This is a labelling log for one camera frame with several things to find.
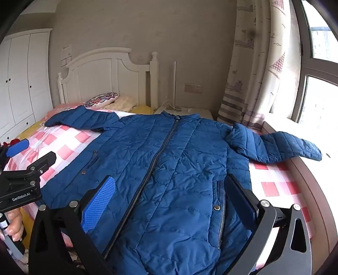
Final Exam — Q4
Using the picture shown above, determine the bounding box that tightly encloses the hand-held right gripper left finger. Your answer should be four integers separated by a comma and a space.
28, 175, 117, 275

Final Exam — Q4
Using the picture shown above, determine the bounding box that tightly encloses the white wardrobe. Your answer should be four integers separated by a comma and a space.
0, 29, 53, 144

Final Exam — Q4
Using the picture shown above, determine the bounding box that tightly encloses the white wall paper notice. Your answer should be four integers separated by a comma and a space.
61, 44, 73, 66

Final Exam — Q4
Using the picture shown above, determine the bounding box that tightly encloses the sailboat printed curtain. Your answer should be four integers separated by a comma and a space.
217, 0, 303, 130

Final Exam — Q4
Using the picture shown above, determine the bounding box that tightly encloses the embroidered patterned pillow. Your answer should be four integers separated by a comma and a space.
84, 92, 119, 108

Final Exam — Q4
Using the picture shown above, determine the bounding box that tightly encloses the white window sill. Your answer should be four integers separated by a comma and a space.
260, 116, 338, 238

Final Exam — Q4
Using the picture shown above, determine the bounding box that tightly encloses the blue quilted jacket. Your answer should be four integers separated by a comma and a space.
40, 106, 323, 275

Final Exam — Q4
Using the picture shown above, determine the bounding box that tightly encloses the white lamp pole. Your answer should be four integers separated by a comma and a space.
173, 61, 177, 110

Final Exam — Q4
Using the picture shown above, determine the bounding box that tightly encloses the person's left hand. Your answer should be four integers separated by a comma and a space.
0, 206, 25, 242

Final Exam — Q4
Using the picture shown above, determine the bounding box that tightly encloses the white nightstand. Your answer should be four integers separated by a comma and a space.
153, 106, 215, 121

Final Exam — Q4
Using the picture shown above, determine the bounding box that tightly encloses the pink white checked blanket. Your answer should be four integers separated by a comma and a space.
4, 103, 317, 275

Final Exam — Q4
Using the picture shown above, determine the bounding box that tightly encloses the grey framed window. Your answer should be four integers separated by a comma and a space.
290, 0, 338, 125

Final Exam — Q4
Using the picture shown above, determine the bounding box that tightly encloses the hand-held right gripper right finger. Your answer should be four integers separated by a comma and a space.
223, 173, 314, 275

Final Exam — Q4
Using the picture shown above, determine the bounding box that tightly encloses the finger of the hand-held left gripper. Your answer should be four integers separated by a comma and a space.
6, 140, 30, 157
26, 151, 57, 187

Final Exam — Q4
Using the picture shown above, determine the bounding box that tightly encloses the cream textured pillow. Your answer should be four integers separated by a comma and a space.
104, 96, 138, 113

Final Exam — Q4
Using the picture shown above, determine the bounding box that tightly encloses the white wooden headboard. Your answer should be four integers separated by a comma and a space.
57, 48, 159, 115

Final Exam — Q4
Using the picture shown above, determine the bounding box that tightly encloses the beige wall socket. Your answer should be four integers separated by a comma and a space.
184, 83, 204, 94

